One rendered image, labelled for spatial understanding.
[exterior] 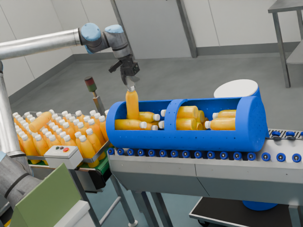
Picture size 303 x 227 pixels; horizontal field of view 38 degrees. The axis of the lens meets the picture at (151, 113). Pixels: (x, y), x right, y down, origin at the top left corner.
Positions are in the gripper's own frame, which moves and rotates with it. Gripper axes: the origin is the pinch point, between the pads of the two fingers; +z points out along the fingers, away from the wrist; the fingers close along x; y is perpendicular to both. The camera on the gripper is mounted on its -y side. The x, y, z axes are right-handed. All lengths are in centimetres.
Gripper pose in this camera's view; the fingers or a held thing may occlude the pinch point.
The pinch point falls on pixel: (131, 87)
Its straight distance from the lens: 251.5
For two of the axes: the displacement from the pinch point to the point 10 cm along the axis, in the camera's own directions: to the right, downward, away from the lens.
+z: 2.9, 8.5, 4.4
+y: 8.4, -0.1, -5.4
